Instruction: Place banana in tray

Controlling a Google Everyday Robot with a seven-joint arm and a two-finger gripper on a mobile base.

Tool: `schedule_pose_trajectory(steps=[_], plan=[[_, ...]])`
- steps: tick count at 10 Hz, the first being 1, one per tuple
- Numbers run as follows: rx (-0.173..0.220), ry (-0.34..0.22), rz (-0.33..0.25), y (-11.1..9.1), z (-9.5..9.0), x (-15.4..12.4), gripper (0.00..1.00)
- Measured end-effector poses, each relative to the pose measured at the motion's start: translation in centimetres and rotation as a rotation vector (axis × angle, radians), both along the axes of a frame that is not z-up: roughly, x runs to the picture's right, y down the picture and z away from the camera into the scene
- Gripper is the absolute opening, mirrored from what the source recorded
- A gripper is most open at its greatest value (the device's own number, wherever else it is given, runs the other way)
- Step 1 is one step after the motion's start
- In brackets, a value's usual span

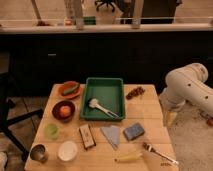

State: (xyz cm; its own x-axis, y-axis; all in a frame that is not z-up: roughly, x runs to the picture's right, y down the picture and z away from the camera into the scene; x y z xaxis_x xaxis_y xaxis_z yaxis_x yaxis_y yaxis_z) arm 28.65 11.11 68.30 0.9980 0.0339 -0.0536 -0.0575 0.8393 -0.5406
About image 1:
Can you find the yellow banana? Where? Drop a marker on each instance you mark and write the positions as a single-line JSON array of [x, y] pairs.
[[129, 157]]

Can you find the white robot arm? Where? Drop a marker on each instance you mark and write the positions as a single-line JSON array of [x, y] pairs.
[[187, 84]]

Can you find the green plastic tray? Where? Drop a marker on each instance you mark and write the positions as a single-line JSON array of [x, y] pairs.
[[110, 94]]

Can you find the white plastic utensil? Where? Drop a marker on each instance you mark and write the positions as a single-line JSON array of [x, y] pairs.
[[94, 103]]

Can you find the green cucumber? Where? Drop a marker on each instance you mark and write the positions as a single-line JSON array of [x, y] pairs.
[[70, 90]]

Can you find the bunch of dark grapes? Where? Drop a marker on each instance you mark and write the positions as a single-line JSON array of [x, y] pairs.
[[135, 92]]

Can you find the orange plate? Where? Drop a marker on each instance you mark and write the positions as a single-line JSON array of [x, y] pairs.
[[66, 85]]

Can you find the grey folded cloth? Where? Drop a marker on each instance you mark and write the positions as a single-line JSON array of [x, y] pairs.
[[112, 134]]

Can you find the orange fruit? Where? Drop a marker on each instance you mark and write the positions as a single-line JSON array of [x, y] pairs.
[[65, 111]]

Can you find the blue sponge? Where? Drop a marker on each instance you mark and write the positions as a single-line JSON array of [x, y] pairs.
[[133, 131]]

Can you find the dark rectangular box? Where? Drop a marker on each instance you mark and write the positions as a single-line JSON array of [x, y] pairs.
[[87, 137]]

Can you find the dark red bowl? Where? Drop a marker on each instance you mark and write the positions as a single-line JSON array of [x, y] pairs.
[[56, 108]]

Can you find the small green cup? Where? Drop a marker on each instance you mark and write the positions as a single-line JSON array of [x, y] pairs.
[[51, 131]]

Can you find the metal fork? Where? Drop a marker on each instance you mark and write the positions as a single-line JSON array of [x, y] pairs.
[[151, 149]]

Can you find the white bowl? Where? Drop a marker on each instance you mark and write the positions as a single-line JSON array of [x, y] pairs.
[[67, 151]]

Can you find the black office chair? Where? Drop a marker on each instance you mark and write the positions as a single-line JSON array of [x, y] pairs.
[[99, 3]]

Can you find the metal cup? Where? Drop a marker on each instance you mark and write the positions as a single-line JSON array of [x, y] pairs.
[[39, 153]]

